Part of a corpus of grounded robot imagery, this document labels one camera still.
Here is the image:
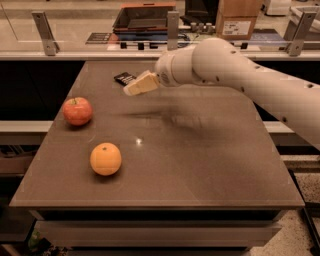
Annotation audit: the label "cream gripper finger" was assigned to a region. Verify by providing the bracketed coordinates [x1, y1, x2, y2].
[123, 82, 143, 96]

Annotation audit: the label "black rxbar chocolate bar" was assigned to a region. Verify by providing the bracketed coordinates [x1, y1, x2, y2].
[114, 72, 136, 86]

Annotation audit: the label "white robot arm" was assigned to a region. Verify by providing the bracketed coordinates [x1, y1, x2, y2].
[124, 38, 320, 149]

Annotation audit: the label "dark open tray bin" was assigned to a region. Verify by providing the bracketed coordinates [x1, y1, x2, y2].
[113, 2, 176, 32]

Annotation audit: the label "red apple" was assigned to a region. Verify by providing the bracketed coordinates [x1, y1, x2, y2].
[62, 97, 93, 126]

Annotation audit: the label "orange fruit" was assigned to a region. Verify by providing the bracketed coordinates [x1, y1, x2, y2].
[90, 143, 122, 176]

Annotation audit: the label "cardboard box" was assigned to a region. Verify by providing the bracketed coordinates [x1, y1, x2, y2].
[215, 0, 262, 40]

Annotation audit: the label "middle metal glass bracket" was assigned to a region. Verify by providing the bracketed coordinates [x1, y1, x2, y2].
[167, 11, 179, 55]

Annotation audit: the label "metal glass bracket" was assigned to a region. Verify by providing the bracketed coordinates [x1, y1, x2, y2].
[32, 11, 60, 56]
[287, 11, 316, 57]
[167, 11, 179, 55]

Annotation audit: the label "left metal glass bracket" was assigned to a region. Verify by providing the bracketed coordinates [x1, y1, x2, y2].
[32, 11, 60, 56]

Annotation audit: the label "right metal glass bracket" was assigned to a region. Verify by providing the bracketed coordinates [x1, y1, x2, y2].
[287, 11, 316, 57]

